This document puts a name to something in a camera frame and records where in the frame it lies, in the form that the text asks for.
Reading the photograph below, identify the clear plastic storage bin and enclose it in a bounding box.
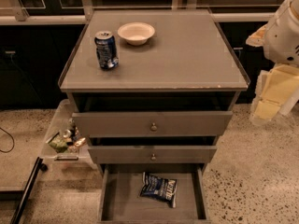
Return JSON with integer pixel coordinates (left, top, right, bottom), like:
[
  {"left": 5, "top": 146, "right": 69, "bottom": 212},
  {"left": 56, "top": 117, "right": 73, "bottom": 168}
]
[{"left": 40, "top": 99, "right": 96, "bottom": 169}]

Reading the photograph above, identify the bottom grey open drawer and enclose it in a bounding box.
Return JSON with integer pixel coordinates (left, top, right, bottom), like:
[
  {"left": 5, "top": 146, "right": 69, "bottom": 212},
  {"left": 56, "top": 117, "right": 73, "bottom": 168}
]
[{"left": 98, "top": 164, "right": 211, "bottom": 224}]

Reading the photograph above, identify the black cable on floor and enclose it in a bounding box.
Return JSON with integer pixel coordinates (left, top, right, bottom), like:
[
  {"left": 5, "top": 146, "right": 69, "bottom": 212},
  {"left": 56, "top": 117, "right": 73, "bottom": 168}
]
[{"left": 0, "top": 126, "right": 16, "bottom": 154}]

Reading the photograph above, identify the top grey drawer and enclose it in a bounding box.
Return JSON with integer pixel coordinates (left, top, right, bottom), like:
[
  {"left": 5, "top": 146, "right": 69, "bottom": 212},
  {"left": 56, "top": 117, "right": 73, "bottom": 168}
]
[{"left": 73, "top": 111, "right": 233, "bottom": 137}]

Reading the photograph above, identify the blue chip bag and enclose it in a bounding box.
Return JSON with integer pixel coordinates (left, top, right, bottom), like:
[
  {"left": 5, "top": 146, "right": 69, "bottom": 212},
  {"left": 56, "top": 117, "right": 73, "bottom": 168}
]
[{"left": 139, "top": 172, "right": 178, "bottom": 208}]

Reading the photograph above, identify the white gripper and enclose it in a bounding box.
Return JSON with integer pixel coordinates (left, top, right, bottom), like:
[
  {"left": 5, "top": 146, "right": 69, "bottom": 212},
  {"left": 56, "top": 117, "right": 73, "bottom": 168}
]
[{"left": 246, "top": 0, "right": 299, "bottom": 125}]

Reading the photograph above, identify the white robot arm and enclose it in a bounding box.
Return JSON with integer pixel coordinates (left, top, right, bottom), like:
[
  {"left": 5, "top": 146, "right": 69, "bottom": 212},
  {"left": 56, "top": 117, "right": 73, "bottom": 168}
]
[{"left": 246, "top": 0, "right": 299, "bottom": 126}]

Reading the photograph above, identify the black metal floor rail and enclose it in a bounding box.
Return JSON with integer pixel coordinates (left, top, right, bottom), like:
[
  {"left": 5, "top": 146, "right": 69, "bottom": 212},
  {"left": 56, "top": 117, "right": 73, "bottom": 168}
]
[{"left": 10, "top": 157, "right": 43, "bottom": 224}]

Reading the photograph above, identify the green snack packet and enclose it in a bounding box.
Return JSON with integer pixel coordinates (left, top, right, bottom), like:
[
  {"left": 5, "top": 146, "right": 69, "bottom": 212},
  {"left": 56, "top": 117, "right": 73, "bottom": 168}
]
[{"left": 48, "top": 133, "right": 68, "bottom": 153}]

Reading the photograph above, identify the blue soda can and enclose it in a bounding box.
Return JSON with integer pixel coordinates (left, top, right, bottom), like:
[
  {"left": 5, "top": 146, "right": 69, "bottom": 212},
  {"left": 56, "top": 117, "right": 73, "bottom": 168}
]
[{"left": 94, "top": 31, "right": 119, "bottom": 70}]

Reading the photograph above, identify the white paper bowl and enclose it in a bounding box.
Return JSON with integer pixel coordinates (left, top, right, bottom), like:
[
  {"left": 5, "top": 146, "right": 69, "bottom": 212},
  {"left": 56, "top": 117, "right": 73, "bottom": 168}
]
[{"left": 118, "top": 22, "right": 155, "bottom": 46}]

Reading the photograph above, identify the grey drawer cabinet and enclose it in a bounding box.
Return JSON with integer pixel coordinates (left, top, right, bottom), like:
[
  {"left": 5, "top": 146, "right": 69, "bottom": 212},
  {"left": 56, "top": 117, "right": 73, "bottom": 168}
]
[{"left": 57, "top": 8, "right": 251, "bottom": 224}]

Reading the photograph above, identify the middle grey drawer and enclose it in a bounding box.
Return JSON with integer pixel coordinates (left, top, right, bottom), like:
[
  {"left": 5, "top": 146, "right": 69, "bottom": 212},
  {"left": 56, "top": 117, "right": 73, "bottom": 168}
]
[{"left": 89, "top": 146, "right": 217, "bottom": 164}]

